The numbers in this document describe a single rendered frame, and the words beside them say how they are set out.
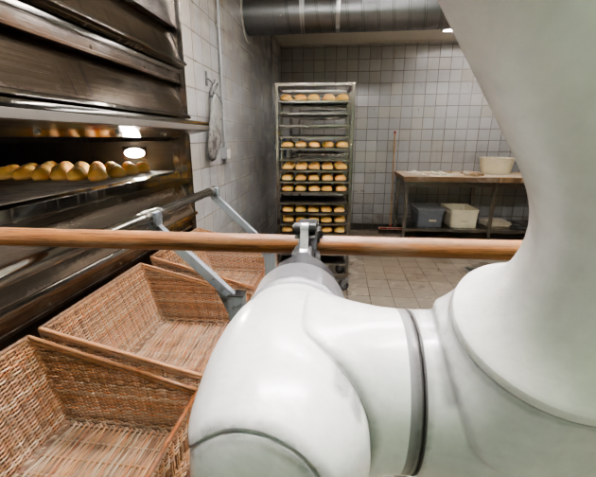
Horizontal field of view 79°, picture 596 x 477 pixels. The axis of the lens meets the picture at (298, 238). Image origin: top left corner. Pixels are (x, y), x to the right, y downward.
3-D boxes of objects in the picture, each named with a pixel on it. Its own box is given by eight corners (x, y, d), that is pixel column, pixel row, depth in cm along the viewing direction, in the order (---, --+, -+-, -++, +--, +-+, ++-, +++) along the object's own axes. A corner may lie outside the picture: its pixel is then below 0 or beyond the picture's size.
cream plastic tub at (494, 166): (483, 175, 462) (486, 158, 456) (472, 172, 502) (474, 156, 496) (519, 175, 457) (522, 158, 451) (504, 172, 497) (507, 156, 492)
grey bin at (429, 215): (415, 226, 477) (416, 208, 470) (408, 219, 524) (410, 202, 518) (444, 227, 473) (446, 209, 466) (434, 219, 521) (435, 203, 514)
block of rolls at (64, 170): (-31, 180, 157) (-34, 167, 156) (53, 170, 203) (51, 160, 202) (100, 181, 151) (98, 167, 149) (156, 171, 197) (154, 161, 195)
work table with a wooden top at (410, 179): (398, 246, 471) (404, 176, 447) (390, 231, 547) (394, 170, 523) (581, 252, 447) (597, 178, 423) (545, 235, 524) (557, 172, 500)
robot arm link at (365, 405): (234, 381, 32) (383, 393, 31) (152, 587, 18) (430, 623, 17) (232, 268, 30) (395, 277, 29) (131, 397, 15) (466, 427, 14)
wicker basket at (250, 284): (153, 313, 166) (146, 256, 159) (200, 270, 220) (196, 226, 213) (256, 319, 160) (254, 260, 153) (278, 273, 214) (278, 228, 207)
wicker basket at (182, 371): (49, 413, 106) (30, 327, 99) (146, 320, 160) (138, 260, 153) (211, 425, 101) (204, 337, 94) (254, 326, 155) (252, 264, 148)
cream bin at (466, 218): (448, 227, 472) (451, 209, 465) (438, 220, 520) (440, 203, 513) (478, 228, 469) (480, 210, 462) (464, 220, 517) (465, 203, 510)
